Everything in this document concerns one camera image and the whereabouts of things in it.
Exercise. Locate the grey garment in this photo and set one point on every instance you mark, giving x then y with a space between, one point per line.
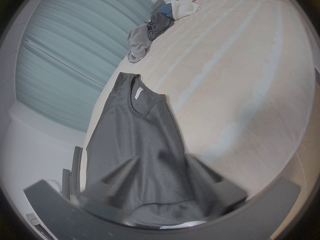
138 44

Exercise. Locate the grey bedside table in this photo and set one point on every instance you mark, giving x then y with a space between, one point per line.
157 4

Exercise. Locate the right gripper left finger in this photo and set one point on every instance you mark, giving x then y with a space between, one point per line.
110 189

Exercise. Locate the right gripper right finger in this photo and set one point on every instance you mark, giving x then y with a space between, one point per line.
220 191

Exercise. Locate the white trash bin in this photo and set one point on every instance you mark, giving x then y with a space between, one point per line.
55 182

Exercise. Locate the black sleeveless top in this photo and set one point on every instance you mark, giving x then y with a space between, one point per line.
145 144

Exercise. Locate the bed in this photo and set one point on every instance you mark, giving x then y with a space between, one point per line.
237 84

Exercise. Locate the white garment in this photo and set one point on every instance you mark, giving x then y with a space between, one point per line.
186 10

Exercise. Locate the blue-green curtain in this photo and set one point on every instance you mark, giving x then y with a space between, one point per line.
55 89
87 21

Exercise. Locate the black shiny garment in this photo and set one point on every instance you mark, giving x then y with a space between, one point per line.
160 25

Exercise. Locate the dark blue garment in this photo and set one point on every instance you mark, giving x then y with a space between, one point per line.
166 10

